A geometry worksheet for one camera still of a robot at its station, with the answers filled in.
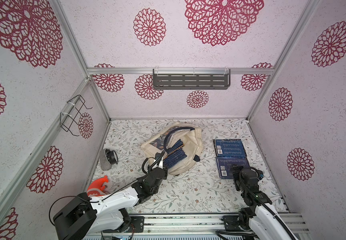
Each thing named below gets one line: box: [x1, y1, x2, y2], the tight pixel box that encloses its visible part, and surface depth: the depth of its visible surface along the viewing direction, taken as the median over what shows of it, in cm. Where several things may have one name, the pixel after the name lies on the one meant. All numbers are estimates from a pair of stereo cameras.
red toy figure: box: [86, 175, 109, 197], surface depth 84 cm
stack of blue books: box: [163, 139, 188, 169], surface depth 96 cm
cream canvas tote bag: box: [140, 122, 204, 175], surface depth 93 cm
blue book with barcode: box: [212, 139, 248, 157], surface depth 102 cm
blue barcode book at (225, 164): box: [216, 156, 250, 179], surface depth 96 cm
